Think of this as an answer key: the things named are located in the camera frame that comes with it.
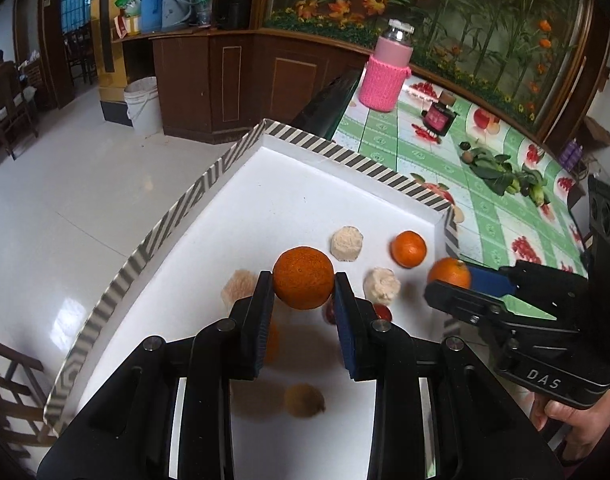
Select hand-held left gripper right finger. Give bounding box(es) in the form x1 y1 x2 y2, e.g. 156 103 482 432
334 271 564 480

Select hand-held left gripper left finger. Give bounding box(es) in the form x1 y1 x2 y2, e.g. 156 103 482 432
36 270 276 480

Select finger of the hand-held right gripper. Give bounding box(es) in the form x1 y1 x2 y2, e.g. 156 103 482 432
467 260 588 321
424 280 576 333

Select large orange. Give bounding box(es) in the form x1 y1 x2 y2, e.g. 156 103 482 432
272 246 334 310

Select large brown kiwi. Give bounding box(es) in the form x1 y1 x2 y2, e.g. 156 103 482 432
284 383 326 418

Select white tray with striped rim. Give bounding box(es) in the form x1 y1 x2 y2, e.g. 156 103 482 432
42 119 458 480

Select person's right hand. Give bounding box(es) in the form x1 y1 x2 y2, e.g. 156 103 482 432
530 391 610 455

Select large leafy greens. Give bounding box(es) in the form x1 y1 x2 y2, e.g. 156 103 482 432
469 147 516 196

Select small leafy greens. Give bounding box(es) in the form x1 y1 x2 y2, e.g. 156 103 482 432
517 167 546 191

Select purple bottles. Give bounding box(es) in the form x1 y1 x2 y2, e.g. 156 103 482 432
560 140 586 171

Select dark jar with brown lid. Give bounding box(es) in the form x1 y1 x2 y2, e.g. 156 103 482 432
422 91 458 137

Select cardboard box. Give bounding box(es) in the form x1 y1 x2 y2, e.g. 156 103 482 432
582 116 610 146

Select bottle with pink knitted sleeve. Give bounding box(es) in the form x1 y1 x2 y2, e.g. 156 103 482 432
359 18 416 112

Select wooden cabinet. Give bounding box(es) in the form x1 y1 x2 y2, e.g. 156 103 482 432
150 27 366 146

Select white plastic bucket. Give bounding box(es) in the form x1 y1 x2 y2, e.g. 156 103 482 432
123 76 164 137

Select wooden chair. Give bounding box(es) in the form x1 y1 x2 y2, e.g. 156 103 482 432
0 105 38 171
0 332 58 461

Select artificial plant display case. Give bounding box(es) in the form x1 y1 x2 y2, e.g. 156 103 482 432
257 0 600 136

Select black thermos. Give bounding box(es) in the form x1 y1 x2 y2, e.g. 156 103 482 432
217 0 256 31

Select grey thermos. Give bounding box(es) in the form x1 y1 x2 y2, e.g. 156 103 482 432
161 0 198 31

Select blue thermos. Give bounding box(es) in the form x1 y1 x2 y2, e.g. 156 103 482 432
140 0 166 32

